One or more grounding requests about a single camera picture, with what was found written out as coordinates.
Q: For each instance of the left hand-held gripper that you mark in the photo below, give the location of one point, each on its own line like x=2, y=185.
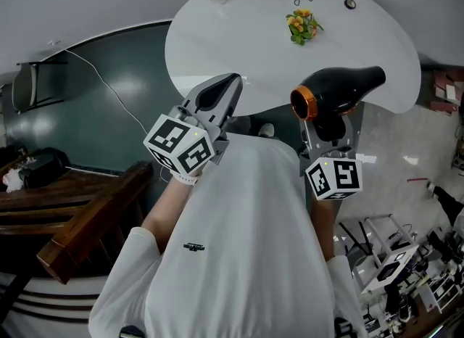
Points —
x=174, y=144

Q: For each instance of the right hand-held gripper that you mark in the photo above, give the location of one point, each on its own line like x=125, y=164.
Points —
x=335, y=177

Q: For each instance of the black orange-ringed hair dryer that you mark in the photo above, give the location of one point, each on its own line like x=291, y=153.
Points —
x=337, y=90

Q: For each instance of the person's right forearm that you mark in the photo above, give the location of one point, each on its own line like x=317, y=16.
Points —
x=324, y=227

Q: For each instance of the person's left forearm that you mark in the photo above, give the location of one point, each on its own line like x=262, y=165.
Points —
x=168, y=209

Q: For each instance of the person's white shoe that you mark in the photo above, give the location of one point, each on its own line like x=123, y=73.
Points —
x=267, y=130

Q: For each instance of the white table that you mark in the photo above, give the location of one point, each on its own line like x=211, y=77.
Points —
x=235, y=39

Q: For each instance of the white wristband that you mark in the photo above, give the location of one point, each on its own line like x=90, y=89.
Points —
x=185, y=179

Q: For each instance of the red pen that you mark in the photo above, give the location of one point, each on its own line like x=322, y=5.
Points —
x=417, y=180

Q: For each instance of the yellow flower pot plant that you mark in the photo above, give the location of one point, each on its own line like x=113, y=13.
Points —
x=302, y=26

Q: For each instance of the small round black disc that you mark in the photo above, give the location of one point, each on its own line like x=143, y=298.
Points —
x=350, y=3

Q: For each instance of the person's white long-sleeved shirt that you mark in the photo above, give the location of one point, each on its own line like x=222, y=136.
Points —
x=235, y=238

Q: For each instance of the white metal rack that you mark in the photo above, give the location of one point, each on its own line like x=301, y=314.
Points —
x=384, y=256

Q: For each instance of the dark wooden bench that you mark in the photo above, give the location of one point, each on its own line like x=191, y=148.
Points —
x=72, y=206

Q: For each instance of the black bag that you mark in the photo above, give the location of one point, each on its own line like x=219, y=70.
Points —
x=43, y=169

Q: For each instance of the dark-framed chair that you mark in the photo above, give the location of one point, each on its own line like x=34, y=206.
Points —
x=25, y=88

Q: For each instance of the crumpled white tissue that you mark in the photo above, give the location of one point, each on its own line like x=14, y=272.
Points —
x=12, y=180

